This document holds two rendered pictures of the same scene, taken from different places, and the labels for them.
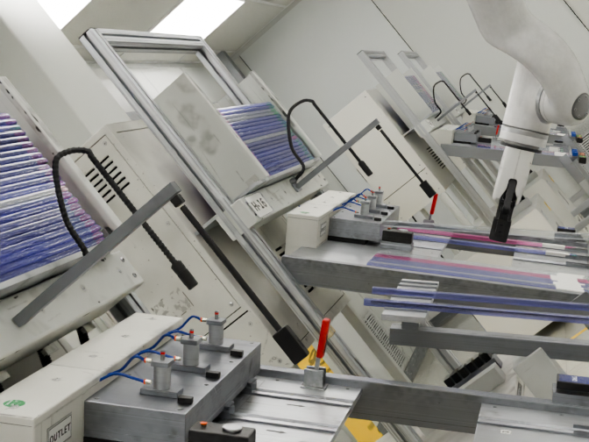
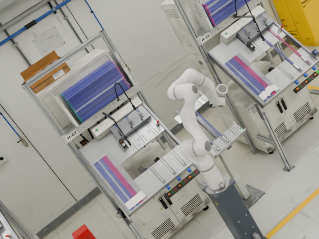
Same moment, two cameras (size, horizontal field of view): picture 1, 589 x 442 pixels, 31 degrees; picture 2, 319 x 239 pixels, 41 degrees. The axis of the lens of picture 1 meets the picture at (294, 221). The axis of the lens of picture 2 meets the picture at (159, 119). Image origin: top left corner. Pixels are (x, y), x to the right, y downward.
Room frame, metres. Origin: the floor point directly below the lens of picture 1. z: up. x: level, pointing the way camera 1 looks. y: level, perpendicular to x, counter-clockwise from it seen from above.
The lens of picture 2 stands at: (-0.05, -2.71, 2.51)
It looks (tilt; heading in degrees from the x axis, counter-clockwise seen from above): 24 degrees down; 59
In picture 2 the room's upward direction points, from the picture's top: 31 degrees counter-clockwise
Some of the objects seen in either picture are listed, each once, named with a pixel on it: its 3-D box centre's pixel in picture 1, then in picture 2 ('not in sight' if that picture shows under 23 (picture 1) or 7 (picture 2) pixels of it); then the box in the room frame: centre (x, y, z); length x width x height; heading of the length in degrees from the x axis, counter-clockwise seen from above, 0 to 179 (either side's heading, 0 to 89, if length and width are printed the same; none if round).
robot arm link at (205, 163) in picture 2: not in sight; (195, 153); (1.34, -0.55, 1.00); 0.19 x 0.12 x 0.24; 102
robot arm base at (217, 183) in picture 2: not in sight; (212, 175); (1.35, -0.58, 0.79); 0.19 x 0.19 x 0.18
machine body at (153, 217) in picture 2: not in sight; (154, 194); (1.38, 0.51, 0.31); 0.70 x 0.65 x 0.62; 164
